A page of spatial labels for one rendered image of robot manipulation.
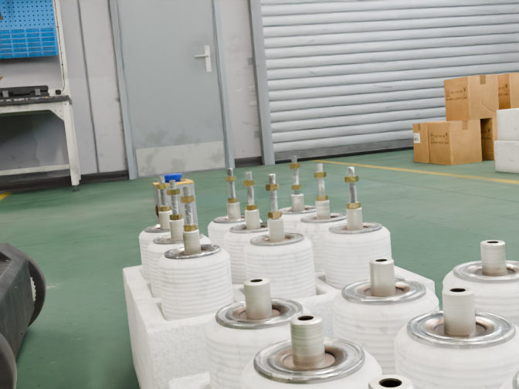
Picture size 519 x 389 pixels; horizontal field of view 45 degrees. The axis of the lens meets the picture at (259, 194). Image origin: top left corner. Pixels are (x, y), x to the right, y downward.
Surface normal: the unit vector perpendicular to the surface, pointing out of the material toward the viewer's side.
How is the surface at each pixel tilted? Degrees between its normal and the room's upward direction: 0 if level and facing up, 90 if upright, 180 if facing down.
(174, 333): 90
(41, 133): 90
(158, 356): 90
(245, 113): 90
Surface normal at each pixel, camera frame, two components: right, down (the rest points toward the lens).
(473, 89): 0.28, 0.08
